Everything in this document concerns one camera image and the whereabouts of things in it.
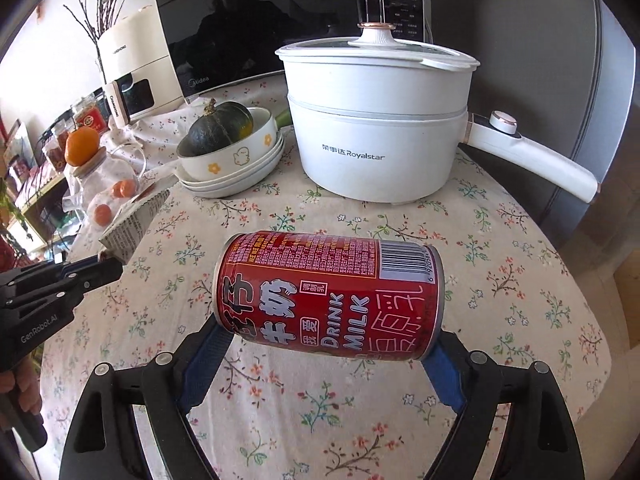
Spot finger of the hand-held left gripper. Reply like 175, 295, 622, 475
17, 255, 124, 289
10, 285, 87, 314

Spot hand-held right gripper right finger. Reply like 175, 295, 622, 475
420, 332, 586, 480

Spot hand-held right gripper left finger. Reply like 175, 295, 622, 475
59, 317, 236, 480

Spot newspaper print carton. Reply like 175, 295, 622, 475
97, 187, 173, 266

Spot red drink can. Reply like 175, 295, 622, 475
212, 230, 446, 362

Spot person's left hand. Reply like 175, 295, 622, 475
0, 357, 45, 417

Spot glass jar with wooden lid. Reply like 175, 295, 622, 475
70, 147, 146, 235

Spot wooden shelf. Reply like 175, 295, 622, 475
0, 160, 76, 261

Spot large orange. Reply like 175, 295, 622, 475
65, 126, 100, 167

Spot red label jar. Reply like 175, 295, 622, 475
72, 102, 109, 134

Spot white plate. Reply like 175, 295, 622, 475
180, 145, 287, 199
172, 132, 286, 192

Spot stacked white bowls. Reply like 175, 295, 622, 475
176, 106, 293, 181

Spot green squash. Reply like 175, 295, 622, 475
187, 99, 256, 155

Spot white air fryer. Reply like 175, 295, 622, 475
97, 7, 186, 128

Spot white electric pot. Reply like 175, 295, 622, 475
275, 22, 601, 206

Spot dry twigs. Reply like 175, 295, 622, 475
62, 0, 132, 47

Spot black microwave oven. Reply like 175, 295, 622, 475
154, 0, 436, 106

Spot grey refrigerator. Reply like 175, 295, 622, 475
422, 0, 640, 261

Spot glass pot lid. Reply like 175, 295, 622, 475
275, 22, 482, 72

